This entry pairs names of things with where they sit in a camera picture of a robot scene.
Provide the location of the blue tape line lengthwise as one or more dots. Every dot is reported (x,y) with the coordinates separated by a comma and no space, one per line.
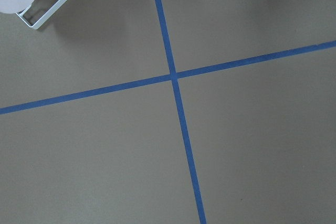
(180,111)

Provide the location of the blue tape line crosswise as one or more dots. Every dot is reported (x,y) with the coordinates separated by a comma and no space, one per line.
(166,77)

